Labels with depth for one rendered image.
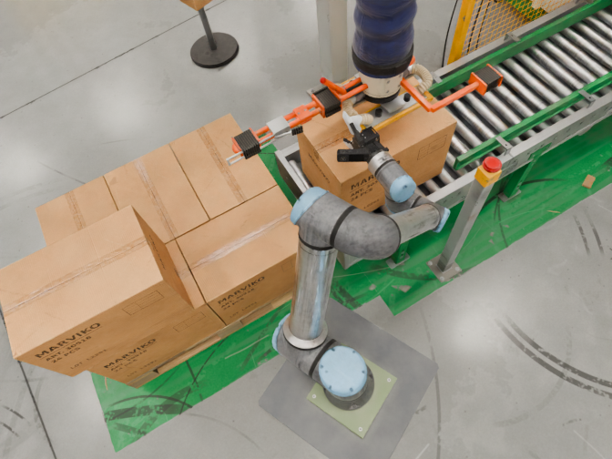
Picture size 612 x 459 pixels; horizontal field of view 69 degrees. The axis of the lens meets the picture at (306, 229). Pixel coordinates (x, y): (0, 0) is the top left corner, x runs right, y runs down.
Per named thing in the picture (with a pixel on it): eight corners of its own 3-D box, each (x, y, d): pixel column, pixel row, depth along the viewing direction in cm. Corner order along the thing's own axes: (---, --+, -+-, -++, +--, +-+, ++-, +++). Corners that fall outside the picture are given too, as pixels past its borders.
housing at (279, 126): (282, 122, 173) (281, 114, 169) (291, 133, 170) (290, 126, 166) (267, 130, 172) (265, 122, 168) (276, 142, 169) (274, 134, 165)
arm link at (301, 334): (306, 383, 154) (334, 228, 103) (268, 354, 161) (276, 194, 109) (331, 353, 164) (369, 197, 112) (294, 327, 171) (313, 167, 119)
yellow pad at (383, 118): (418, 86, 189) (420, 76, 185) (433, 100, 185) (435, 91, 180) (351, 122, 183) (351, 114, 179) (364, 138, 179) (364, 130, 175)
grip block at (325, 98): (329, 95, 178) (329, 83, 173) (342, 110, 174) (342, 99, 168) (311, 104, 176) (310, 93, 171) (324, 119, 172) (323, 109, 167)
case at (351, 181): (396, 122, 249) (403, 66, 213) (441, 173, 231) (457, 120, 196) (302, 171, 239) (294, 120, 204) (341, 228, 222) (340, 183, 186)
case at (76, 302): (165, 244, 227) (130, 204, 191) (195, 310, 209) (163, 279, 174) (51, 303, 217) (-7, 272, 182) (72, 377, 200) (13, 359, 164)
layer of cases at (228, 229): (244, 154, 299) (229, 112, 264) (321, 271, 255) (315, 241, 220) (74, 240, 280) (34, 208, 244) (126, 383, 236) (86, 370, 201)
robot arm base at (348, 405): (383, 373, 165) (383, 369, 157) (358, 421, 159) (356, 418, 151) (339, 347, 172) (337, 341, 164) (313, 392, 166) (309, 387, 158)
